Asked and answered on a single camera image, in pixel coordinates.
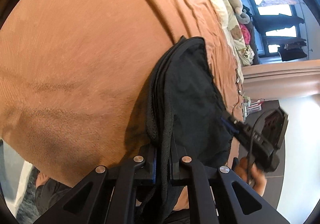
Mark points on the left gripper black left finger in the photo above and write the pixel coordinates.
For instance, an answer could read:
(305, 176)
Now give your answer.
(105, 195)

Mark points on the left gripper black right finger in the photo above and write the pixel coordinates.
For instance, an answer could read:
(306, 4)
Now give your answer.
(218, 195)

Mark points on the black pants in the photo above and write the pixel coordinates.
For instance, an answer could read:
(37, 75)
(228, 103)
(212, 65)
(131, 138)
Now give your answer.
(184, 106)

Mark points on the person's right hand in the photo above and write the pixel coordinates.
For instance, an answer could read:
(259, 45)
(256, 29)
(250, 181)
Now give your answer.
(249, 172)

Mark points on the pink curtain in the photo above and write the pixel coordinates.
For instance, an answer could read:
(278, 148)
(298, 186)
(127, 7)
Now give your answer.
(278, 81)

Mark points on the bear-print cream pillow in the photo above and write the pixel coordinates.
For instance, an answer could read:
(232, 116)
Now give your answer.
(244, 51)

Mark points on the pink plush blanket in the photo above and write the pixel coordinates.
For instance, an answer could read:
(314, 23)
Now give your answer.
(246, 34)

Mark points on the black-framed window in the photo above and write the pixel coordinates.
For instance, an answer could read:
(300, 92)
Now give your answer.
(274, 21)

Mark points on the grey plush toy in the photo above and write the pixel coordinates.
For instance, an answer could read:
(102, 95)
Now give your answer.
(243, 18)

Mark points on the beige teddy bear plush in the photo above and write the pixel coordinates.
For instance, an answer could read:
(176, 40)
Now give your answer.
(237, 6)

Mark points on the orange-brown blanket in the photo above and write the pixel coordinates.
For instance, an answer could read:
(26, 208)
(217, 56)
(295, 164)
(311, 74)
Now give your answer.
(73, 74)

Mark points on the cream quilt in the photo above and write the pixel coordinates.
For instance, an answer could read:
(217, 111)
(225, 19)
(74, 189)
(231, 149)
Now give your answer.
(225, 6)

